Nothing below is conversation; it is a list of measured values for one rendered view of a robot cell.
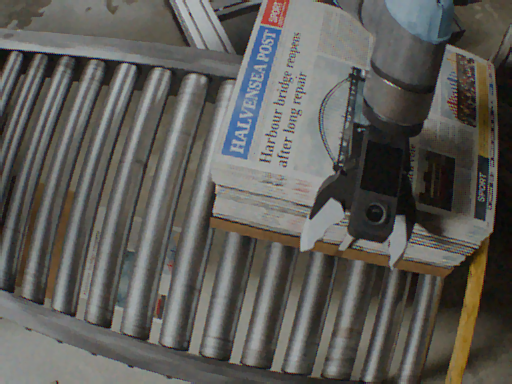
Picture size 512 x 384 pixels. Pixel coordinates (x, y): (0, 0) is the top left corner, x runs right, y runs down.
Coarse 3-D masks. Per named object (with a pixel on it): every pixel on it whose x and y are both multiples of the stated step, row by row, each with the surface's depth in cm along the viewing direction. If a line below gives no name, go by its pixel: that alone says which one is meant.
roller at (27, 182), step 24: (72, 72) 108; (48, 96) 105; (48, 120) 104; (48, 144) 104; (24, 168) 100; (24, 192) 99; (24, 216) 99; (0, 240) 97; (24, 240) 99; (0, 264) 95; (0, 288) 94
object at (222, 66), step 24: (0, 48) 107; (24, 48) 107; (48, 48) 108; (72, 48) 108; (96, 48) 108; (120, 48) 108; (144, 48) 108; (168, 48) 108; (192, 48) 108; (24, 72) 117; (144, 72) 110; (192, 72) 107; (216, 72) 107; (216, 96) 115
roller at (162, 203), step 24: (192, 96) 105; (192, 120) 105; (168, 144) 103; (192, 144) 105; (168, 168) 102; (168, 192) 101; (144, 216) 100; (168, 216) 100; (144, 240) 98; (168, 240) 100; (144, 264) 97; (144, 288) 96; (144, 312) 95; (144, 336) 95
